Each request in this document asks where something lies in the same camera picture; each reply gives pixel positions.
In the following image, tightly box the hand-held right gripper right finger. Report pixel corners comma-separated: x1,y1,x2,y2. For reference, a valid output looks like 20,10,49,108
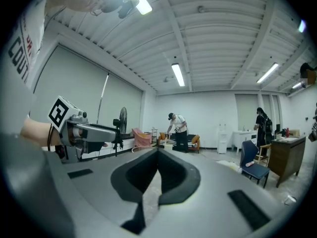
157,147,202,206

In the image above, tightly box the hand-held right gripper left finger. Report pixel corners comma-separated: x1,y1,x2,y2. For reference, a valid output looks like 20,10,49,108
110,147,159,236

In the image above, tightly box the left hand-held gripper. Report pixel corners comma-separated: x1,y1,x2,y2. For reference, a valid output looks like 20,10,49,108
47,95,121,164

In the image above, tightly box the person's left forearm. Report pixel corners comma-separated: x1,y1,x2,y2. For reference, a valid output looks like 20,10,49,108
19,118,61,149

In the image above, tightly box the black standing fan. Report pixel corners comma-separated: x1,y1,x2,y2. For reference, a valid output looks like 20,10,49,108
110,106,128,158

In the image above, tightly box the grey window blind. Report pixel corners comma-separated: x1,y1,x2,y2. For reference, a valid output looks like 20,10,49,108
32,45,108,123
97,73,144,136

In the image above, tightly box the pink covered chair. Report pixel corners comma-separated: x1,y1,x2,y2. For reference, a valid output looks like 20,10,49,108
131,127,153,148

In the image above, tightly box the striped sofa with orange cushions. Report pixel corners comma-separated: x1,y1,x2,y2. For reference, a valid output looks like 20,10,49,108
158,132,201,154

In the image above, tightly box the small metal rack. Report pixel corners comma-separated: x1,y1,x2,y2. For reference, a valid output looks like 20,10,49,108
144,127,159,148

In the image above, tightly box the white water dispenser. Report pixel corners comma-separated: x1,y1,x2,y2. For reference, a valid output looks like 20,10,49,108
217,123,229,154

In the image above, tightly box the blue chair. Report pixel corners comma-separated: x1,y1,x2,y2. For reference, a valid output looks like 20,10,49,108
239,140,271,189

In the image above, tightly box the white cabinet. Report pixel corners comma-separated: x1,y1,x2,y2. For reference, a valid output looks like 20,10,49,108
232,130,259,154

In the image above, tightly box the light wooden chair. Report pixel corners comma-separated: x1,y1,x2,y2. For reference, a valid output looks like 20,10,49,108
253,143,272,168

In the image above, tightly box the brown wooden desk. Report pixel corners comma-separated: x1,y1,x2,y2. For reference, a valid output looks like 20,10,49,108
267,135,307,188

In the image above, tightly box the white object on floor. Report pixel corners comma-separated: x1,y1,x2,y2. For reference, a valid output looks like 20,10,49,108
283,195,297,206

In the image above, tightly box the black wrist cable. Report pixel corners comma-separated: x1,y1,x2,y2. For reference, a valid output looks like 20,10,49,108
48,123,54,153

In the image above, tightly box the black head-worn camera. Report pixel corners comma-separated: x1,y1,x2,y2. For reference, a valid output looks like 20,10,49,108
117,0,140,19

